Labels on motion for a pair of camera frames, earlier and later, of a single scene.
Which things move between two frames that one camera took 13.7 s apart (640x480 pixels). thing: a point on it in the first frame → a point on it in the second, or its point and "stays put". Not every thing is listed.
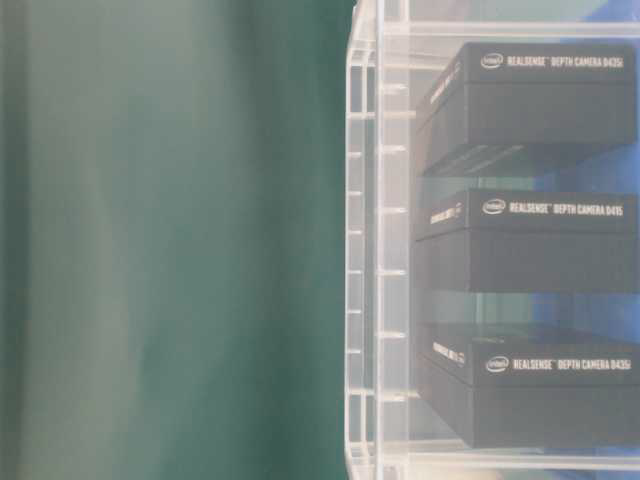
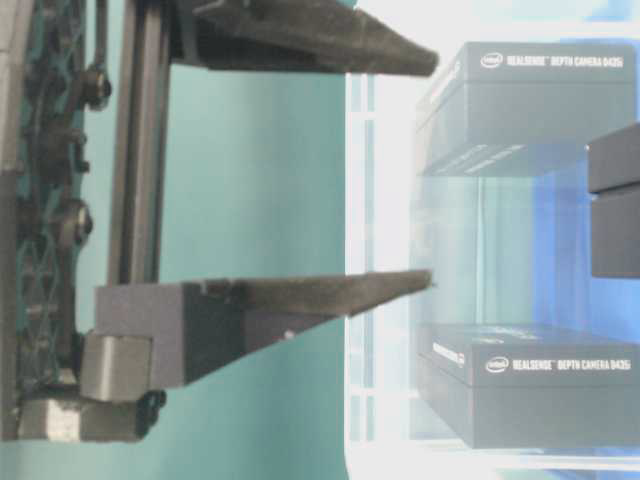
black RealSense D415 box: [499, 241] → [613, 177]
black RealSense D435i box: [508, 386] stays put
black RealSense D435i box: [497, 96] stays put
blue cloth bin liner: [613, 170] → [565, 298]
